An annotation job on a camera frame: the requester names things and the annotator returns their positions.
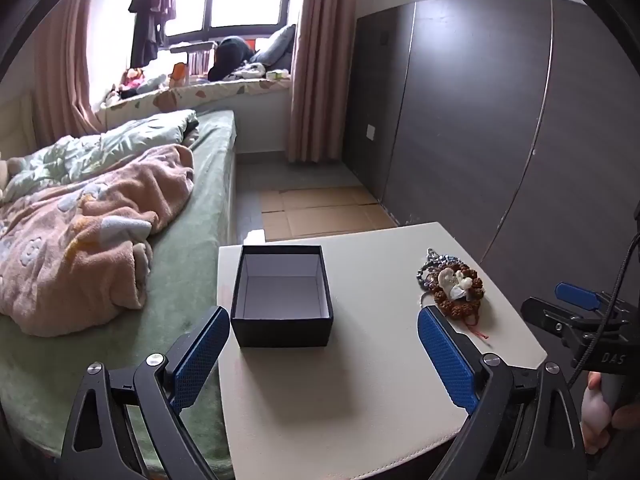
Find black cable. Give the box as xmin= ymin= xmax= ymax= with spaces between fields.
xmin=567 ymin=232 xmax=640 ymax=388

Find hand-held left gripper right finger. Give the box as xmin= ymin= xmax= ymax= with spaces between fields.
xmin=417 ymin=305 xmax=587 ymax=480

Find pink curtain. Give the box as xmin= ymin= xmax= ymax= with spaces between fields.
xmin=32 ymin=0 xmax=104 ymax=137
xmin=285 ymin=0 xmax=359 ymax=164

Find pale floral quilt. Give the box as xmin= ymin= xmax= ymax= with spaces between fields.
xmin=0 ymin=109 xmax=199 ymax=204

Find red cord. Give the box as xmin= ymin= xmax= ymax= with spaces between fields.
xmin=461 ymin=314 xmax=490 ymax=342

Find black jewelry box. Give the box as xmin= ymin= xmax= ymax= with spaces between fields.
xmin=230 ymin=245 xmax=334 ymax=349

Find person's right hand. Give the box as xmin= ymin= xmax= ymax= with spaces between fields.
xmin=581 ymin=372 xmax=640 ymax=456

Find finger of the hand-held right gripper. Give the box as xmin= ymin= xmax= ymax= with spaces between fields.
xmin=521 ymin=297 xmax=582 ymax=335
xmin=555 ymin=282 xmax=615 ymax=312

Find black bag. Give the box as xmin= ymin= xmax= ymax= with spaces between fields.
xmin=206 ymin=36 xmax=256 ymax=82

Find white carved pendant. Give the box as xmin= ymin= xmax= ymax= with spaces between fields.
xmin=439 ymin=269 xmax=474 ymax=302

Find flattened cardboard sheet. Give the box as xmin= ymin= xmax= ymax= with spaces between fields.
xmin=260 ymin=186 xmax=399 ymax=242

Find bed with green sheet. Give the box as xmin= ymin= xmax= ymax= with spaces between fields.
xmin=0 ymin=109 xmax=239 ymax=463

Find hanging dark clothes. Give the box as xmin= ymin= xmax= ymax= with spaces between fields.
xmin=128 ymin=0 xmax=177 ymax=69

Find pink fleece blanket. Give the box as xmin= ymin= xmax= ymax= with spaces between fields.
xmin=0 ymin=144 xmax=195 ymax=337

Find pile of stuffed toys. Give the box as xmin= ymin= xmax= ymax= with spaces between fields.
xmin=106 ymin=66 xmax=167 ymax=102

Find grey-blue bead bracelet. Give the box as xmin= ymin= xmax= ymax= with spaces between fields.
xmin=415 ymin=248 xmax=455 ymax=292

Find brown bead bracelet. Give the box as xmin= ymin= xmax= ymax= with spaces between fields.
xmin=432 ymin=261 xmax=485 ymax=319

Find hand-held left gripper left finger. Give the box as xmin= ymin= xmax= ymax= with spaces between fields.
xmin=57 ymin=305 xmax=231 ymax=480

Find dark wooden wardrobe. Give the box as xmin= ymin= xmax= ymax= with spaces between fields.
xmin=345 ymin=0 xmax=640 ymax=313

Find patterned window seat cushion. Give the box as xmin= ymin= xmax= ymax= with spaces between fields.
xmin=96 ymin=77 xmax=292 ymax=129

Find grey pillow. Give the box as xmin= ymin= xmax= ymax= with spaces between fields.
xmin=250 ymin=24 xmax=297 ymax=72

